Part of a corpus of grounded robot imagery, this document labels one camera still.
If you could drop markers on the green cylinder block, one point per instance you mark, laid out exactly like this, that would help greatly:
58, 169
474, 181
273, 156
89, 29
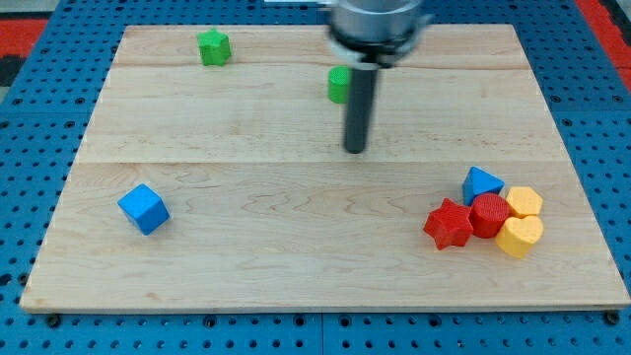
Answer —
338, 82

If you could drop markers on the green star block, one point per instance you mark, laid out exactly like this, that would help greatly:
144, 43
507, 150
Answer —
214, 48

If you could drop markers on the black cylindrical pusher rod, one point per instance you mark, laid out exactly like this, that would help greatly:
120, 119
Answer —
359, 108

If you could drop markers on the yellow hexagon block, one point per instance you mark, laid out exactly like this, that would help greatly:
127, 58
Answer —
524, 201

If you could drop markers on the light wooden board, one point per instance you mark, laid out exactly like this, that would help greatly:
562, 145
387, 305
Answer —
269, 214

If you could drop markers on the red star block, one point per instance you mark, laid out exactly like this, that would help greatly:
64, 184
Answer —
449, 225

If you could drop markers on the blue cube block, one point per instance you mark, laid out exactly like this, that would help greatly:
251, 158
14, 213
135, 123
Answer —
144, 208

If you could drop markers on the yellow heart block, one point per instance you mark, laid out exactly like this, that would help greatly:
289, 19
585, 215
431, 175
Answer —
517, 236

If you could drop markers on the blue triangle block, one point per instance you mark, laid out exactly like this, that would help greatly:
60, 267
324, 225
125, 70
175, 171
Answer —
478, 181

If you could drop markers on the red cylinder block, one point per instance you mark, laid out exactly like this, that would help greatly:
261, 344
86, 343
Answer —
488, 213

